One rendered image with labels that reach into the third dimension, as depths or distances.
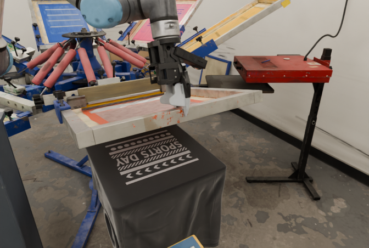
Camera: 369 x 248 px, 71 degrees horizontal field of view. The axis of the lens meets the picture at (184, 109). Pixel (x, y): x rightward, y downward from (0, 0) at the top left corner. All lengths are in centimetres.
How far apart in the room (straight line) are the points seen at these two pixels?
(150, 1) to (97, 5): 16
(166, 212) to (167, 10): 67
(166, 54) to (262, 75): 118
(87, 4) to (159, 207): 66
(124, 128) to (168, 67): 19
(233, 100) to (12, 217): 79
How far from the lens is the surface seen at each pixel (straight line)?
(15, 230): 108
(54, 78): 180
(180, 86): 69
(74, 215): 231
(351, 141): 281
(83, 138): 64
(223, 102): 79
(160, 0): 69
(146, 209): 92
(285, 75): 185
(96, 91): 122
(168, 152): 110
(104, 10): 58
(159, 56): 68
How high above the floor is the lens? 155
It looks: 24 degrees down
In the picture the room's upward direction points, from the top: straight up
